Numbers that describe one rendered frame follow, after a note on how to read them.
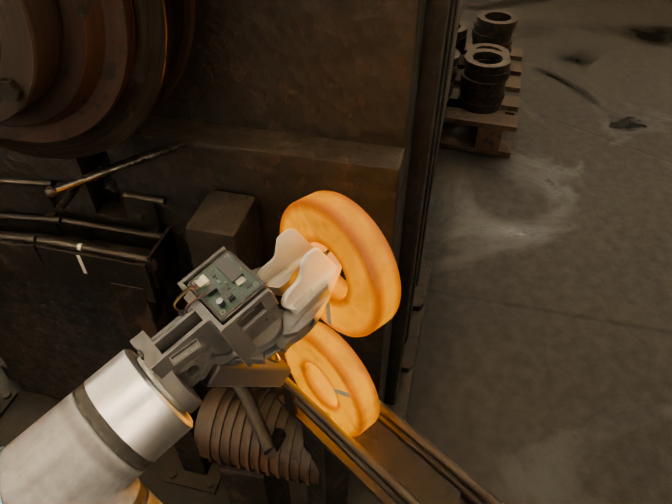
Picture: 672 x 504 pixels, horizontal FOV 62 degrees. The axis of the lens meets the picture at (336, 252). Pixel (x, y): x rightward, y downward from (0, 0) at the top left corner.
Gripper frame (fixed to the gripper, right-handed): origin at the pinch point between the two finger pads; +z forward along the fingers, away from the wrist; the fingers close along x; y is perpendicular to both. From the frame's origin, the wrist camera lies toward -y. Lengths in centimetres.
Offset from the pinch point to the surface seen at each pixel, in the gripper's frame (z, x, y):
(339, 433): -10.3, -5.4, -21.4
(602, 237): 111, 19, -128
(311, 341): -6.0, 1.8, -13.2
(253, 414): -16.6, 10.3, -32.4
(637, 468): 42, -31, -108
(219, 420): -21.1, 15.2, -35.4
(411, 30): 27.0, 14.5, 4.2
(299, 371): -8.6, 4.6, -21.7
